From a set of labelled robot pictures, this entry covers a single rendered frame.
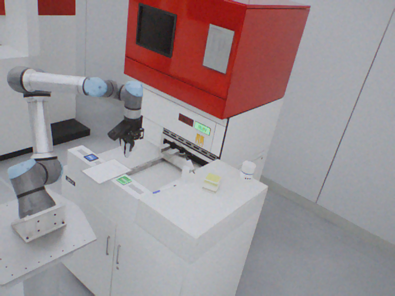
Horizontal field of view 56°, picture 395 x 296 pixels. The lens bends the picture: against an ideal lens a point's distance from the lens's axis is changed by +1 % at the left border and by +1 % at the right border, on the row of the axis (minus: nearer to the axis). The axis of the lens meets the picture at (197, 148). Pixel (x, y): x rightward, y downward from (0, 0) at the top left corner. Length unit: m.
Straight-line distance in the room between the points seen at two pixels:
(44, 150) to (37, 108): 0.19
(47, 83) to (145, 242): 0.83
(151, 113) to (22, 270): 1.25
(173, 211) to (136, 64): 1.06
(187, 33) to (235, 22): 0.31
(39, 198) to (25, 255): 0.23
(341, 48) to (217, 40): 1.55
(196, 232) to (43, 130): 0.84
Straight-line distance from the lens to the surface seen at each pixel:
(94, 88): 1.50
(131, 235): 1.87
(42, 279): 1.93
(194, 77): 2.04
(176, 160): 2.20
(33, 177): 1.72
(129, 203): 1.78
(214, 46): 1.94
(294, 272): 3.02
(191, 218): 1.64
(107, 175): 1.85
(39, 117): 1.82
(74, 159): 2.03
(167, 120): 2.32
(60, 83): 1.60
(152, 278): 1.90
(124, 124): 1.65
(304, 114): 3.45
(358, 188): 3.49
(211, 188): 1.81
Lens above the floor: 1.99
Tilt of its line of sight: 28 degrees down
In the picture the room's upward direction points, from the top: 11 degrees clockwise
